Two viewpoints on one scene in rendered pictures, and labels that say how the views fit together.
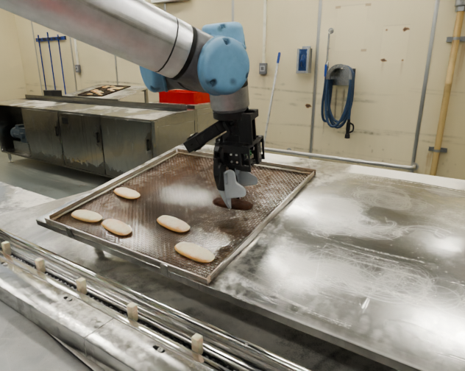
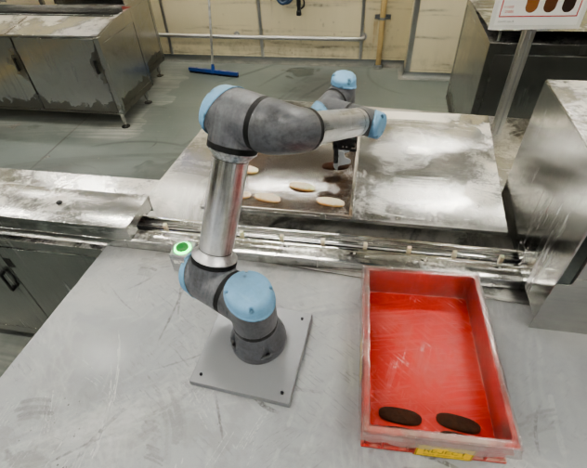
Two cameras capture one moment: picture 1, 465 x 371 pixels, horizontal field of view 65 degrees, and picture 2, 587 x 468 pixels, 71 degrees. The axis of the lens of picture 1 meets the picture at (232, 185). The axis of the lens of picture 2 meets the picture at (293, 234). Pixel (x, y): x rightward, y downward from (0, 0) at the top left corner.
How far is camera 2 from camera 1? 0.91 m
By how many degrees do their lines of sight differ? 31
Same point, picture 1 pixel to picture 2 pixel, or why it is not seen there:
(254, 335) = (377, 233)
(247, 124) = not seen: hidden behind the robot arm
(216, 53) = (379, 124)
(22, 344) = (279, 273)
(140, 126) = (78, 45)
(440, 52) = not seen: outside the picture
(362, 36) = not seen: outside the picture
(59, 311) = (291, 253)
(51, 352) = (297, 271)
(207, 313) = (348, 230)
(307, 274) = (395, 199)
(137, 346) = (344, 254)
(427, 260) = (444, 176)
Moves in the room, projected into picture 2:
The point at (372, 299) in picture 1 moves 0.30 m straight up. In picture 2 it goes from (428, 203) to (447, 125)
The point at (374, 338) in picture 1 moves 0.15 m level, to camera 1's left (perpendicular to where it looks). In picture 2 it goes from (435, 221) to (397, 234)
